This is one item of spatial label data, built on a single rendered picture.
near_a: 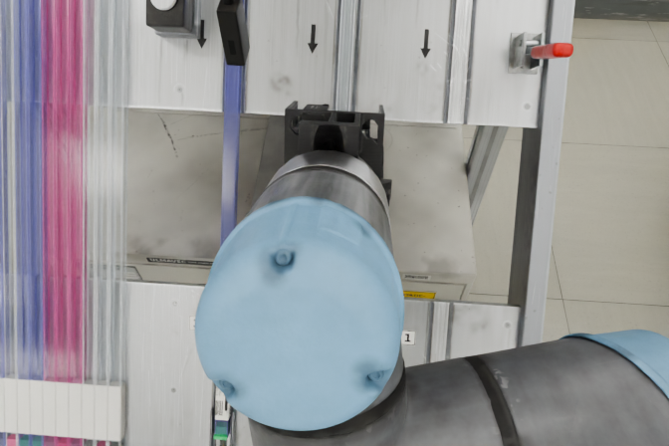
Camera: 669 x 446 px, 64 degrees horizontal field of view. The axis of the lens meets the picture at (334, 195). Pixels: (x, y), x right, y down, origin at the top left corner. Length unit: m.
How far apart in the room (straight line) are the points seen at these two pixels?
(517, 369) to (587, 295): 1.39
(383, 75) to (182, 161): 0.55
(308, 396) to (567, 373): 0.14
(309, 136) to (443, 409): 0.17
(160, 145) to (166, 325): 0.51
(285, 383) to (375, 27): 0.41
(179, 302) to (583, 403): 0.42
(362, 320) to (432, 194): 0.76
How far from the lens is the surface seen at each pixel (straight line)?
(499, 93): 0.55
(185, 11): 0.53
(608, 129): 2.12
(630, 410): 0.29
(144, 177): 1.00
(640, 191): 1.97
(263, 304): 0.18
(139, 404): 0.65
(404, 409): 0.26
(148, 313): 0.61
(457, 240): 0.89
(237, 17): 0.38
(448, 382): 0.27
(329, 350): 0.19
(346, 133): 0.32
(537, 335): 0.58
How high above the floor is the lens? 1.35
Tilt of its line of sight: 53 degrees down
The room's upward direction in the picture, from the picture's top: straight up
